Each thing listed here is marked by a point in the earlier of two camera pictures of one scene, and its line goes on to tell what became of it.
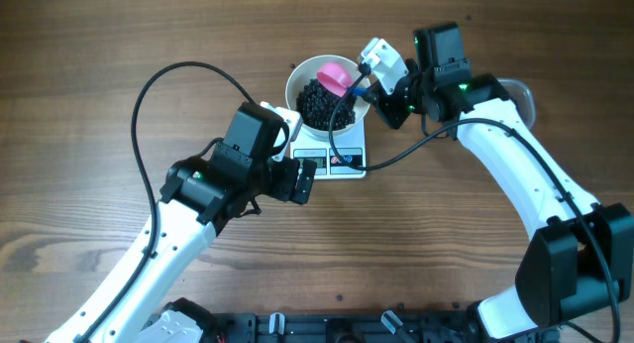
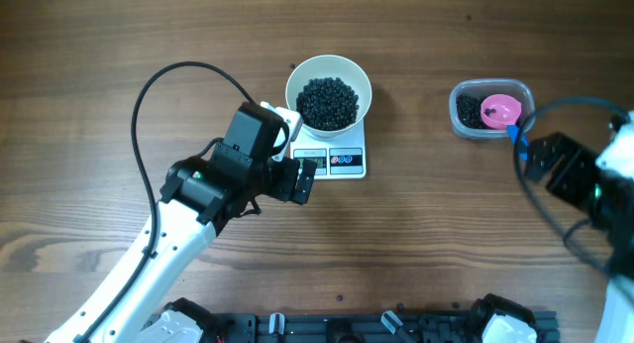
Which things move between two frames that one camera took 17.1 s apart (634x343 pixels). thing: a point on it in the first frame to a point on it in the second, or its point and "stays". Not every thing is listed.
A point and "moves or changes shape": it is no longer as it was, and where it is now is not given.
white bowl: x=315 y=87 stays
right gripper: x=383 y=102 to x=579 y=162
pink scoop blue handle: x=338 y=77 moves or changes shape
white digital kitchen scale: x=349 y=148 stays
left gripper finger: x=304 y=181 stays
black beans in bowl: x=316 y=104 stays
